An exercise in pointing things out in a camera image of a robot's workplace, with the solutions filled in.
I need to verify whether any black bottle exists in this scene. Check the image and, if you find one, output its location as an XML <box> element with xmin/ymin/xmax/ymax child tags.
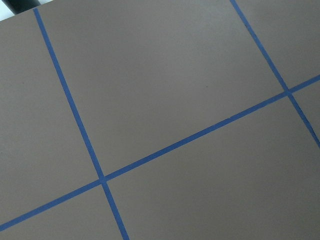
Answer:
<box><xmin>2</xmin><ymin>0</ymin><xmax>41</xmax><ymax>15</ymax></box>

